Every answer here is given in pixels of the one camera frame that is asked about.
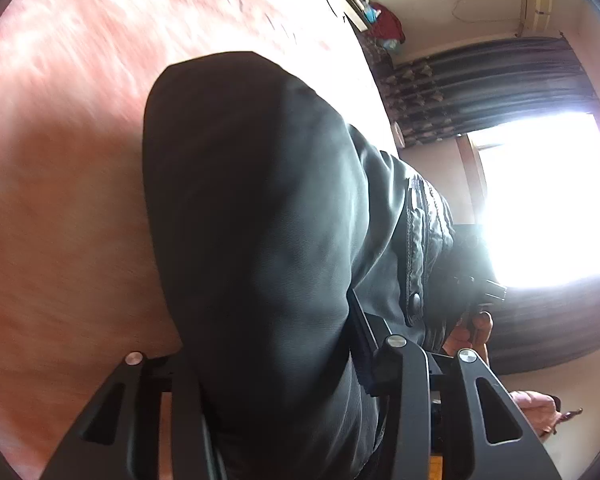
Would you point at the pink patterned bed blanket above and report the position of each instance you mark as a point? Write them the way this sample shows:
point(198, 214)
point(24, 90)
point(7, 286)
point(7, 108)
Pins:
point(80, 160)

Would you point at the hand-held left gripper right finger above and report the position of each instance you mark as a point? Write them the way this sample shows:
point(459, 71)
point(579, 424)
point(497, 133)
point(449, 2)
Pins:
point(365, 355)

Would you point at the person's right hand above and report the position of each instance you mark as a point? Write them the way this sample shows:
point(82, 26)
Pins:
point(480, 329)

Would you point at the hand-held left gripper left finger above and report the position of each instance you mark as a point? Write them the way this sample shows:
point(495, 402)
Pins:
point(185, 410)

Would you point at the red cloth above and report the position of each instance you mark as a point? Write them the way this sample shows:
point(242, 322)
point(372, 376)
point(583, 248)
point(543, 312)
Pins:
point(387, 25)

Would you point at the bright window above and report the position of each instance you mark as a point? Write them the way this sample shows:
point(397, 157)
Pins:
point(555, 200)

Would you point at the dark patterned curtain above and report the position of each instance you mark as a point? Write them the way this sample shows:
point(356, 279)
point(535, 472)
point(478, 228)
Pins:
point(480, 85)

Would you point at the beige air conditioner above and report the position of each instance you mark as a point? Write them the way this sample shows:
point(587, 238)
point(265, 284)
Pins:
point(537, 5)

